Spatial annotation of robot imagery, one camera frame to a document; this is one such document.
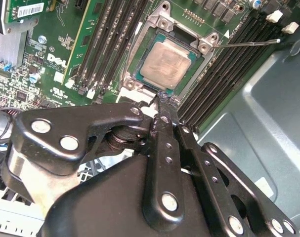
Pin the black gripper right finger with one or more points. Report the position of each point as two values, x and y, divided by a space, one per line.
209 172

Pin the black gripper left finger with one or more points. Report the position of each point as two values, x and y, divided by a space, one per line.
65 123

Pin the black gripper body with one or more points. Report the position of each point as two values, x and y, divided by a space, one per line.
102 205

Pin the CPU with silver top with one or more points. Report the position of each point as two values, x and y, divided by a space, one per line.
164 64

